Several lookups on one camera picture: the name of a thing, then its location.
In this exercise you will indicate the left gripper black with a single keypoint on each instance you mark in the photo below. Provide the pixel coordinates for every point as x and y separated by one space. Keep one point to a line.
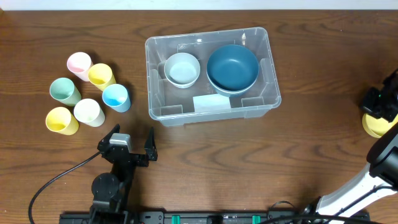
125 154

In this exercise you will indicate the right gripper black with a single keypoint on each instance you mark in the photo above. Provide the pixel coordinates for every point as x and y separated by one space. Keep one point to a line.
374 106

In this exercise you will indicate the yellow small bowl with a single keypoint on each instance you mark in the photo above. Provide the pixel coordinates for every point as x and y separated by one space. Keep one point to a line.
377 127

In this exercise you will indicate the white small bowl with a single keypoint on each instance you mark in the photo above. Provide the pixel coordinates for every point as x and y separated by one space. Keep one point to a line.
181 85

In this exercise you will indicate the light blue small bowl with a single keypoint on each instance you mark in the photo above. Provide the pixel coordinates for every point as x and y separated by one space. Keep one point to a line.
182 68

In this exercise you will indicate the dark blue large bowl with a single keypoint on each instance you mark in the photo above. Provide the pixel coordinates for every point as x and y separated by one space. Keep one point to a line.
230 93

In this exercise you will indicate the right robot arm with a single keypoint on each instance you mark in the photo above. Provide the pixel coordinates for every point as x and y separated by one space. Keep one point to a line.
378 179

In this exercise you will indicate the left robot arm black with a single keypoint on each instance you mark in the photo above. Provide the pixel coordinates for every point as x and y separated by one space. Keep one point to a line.
111 189

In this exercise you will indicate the clear plastic storage container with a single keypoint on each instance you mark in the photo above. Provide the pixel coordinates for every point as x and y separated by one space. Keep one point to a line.
173 106

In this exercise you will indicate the light blue plastic cup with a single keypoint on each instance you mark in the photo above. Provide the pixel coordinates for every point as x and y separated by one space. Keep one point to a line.
116 96

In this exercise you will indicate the cream white plastic cup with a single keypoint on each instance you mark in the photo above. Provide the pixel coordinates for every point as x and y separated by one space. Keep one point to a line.
88 111

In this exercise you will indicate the yellow plastic cup lower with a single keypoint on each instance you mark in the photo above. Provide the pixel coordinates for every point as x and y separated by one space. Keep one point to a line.
60 120

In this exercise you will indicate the yellow plastic cup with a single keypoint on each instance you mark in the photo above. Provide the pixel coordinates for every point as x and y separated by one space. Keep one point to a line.
101 76
60 120

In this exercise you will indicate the yellow plastic cup upper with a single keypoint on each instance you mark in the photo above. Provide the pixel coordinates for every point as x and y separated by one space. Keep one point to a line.
101 76

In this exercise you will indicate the green plastic cup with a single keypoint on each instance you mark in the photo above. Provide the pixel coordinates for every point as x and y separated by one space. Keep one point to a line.
65 91

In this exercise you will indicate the pink plastic cup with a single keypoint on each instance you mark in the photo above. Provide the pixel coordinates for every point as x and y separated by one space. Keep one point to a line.
79 64

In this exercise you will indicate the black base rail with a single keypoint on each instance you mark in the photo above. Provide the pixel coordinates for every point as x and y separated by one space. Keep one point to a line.
170 218

